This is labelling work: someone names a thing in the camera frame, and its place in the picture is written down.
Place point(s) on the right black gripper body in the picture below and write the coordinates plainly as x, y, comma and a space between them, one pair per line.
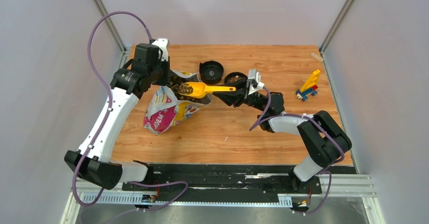
255, 99

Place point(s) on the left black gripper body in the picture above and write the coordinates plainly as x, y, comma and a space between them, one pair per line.
159, 73

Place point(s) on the yellow plastic scoop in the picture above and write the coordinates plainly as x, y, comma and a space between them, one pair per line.
199, 89

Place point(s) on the pet food bag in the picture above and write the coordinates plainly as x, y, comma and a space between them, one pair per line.
165, 110

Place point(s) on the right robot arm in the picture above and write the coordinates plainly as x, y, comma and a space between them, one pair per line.
324, 140

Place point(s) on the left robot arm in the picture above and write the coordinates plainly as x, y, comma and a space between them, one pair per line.
92, 159

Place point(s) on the pet food kibble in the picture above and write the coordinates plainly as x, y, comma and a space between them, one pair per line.
174, 84

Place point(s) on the black bowl right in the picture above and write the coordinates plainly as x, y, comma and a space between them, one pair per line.
236, 79

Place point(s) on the black bowl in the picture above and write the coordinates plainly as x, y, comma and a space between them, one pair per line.
211, 72
236, 79

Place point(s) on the black bowl left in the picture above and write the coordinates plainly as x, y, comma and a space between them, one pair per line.
211, 72

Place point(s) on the colourful toy block figure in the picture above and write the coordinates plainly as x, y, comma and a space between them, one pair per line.
310, 87

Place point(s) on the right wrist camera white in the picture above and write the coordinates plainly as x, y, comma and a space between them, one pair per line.
254, 82

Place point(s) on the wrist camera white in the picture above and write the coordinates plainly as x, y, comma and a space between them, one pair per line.
163, 44
254, 82

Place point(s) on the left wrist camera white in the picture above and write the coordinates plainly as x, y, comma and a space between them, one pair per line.
163, 44

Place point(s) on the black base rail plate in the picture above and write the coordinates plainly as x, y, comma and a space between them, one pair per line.
226, 183

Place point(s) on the right aluminium frame post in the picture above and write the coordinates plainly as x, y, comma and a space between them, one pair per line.
335, 26

